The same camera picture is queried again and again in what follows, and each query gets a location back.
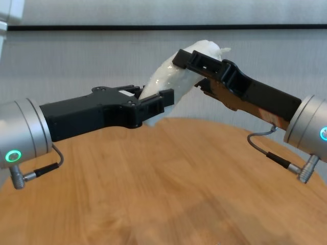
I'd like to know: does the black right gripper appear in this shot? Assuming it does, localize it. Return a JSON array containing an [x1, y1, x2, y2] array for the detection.
[[172, 49, 302, 131]]

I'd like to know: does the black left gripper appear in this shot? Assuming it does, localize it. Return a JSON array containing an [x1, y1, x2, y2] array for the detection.
[[39, 85, 176, 142]]

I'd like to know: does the white plastic-wrapped sandbag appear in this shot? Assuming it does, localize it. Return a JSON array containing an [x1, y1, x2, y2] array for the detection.
[[139, 39, 232, 128]]

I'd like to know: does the black wall rail strip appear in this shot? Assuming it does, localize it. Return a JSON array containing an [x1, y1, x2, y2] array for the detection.
[[7, 23, 327, 32]]

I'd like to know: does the right arm cable with connector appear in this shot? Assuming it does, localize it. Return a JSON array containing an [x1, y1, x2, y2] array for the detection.
[[247, 124, 320, 184]]

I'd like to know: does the arm cable with connector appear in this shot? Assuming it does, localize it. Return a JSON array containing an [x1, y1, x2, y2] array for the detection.
[[10, 144, 65, 190], [247, 124, 320, 184]]

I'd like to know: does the left arm cable with connector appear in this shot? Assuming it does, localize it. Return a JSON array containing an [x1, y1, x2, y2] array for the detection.
[[10, 144, 65, 190]]

